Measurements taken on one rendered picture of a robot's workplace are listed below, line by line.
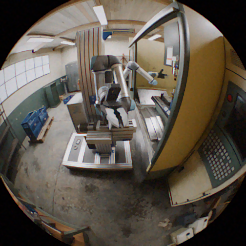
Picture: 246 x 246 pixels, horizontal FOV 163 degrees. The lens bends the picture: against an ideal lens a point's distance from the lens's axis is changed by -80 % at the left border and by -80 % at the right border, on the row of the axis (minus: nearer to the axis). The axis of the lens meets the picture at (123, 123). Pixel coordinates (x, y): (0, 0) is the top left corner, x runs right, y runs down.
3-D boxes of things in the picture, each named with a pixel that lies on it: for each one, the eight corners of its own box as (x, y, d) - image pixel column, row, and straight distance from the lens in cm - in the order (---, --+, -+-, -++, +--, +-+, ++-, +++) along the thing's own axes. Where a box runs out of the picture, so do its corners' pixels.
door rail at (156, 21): (173, 10, 60) (172, 6, 62) (128, 47, 247) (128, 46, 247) (177, 12, 61) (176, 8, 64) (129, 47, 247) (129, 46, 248)
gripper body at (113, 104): (121, 124, 39) (114, 109, 48) (124, 105, 34) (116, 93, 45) (103, 125, 37) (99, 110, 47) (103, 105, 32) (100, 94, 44)
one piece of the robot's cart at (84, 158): (65, 168, 199) (61, 164, 187) (75, 137, 240) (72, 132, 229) (131, 171, 169) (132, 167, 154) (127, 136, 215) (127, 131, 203)
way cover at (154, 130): (150, 144, 133) (153, 136, 121) (138, 110, 198) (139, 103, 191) (168, 142, 145) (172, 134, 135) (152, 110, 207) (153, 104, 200)
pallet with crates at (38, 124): (43, 142, 304) (30, 120, 270) (29, 143, 360) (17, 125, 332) (54, 118, 383) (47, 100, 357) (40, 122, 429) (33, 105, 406)
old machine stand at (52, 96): (56, 107, 477) (50, 84, 451) (49, 108, 510) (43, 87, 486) (61, 102, 519) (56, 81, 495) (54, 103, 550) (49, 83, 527)
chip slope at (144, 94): (142, 108, 208) (143, 97, 196) (136, 96, 266) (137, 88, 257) (175, 109, 246) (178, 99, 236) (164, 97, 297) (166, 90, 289)
